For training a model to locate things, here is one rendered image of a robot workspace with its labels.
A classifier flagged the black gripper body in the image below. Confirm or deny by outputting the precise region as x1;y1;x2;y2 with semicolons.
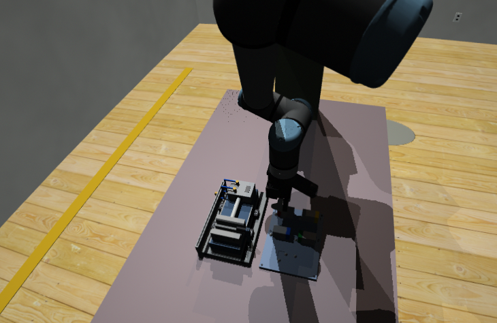
266;166;292;200

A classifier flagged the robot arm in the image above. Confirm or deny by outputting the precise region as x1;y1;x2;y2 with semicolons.
213;0;433;198

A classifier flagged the red block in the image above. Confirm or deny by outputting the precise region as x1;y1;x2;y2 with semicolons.
277;206;295;219

